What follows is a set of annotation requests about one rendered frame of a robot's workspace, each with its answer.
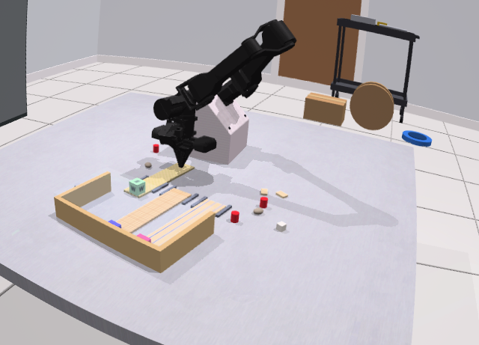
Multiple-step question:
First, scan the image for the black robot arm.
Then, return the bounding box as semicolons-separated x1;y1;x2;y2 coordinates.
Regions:
153;19;296;146

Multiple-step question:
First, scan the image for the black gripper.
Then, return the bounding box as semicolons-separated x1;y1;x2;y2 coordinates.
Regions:
151;114;216;168

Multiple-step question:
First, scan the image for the wooden rectangular tray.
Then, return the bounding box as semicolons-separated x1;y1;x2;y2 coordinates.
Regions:
53;167;215;273

